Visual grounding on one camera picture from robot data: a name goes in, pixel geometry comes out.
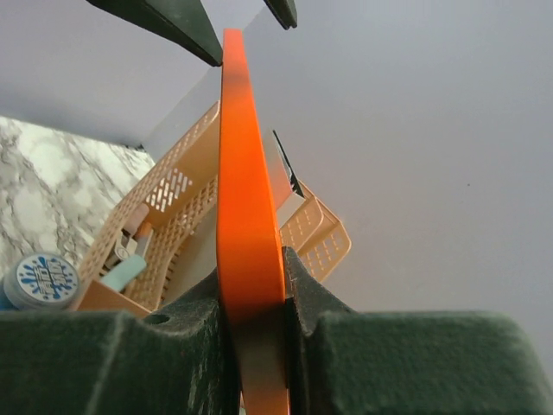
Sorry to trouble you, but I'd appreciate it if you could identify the grey folder booklet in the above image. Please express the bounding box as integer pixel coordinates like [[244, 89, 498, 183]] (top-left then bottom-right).
[[263, 130, 304, 209]]

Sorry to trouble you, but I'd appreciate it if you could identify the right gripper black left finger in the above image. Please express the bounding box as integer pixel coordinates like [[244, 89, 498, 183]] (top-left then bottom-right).
[[1, 274, 233, 414]]

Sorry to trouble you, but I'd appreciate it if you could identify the orange tin lid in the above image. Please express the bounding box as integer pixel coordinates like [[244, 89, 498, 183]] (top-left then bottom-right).
[[216, 29, 289, 414]]

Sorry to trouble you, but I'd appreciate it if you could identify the blue splash lidded jar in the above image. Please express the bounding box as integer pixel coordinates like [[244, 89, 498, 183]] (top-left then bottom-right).
[[1, 252, 80, 310]]

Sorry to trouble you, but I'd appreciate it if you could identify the peach plastic desk organizer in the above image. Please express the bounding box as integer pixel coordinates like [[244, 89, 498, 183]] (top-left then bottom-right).
[[74, 103, 352, 316]]

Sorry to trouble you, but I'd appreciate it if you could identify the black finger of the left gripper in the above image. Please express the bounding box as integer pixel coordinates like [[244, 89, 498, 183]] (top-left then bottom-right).
[[264, 0, 297, 29], [88, 0, 222, 67]]

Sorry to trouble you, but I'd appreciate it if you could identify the light blue eraser case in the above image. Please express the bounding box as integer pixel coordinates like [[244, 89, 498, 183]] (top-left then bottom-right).
[[100, 254, 147, 292]]

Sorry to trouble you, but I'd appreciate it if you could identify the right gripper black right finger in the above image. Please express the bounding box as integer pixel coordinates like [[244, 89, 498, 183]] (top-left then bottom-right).
[[283, 247, 552, 414]]

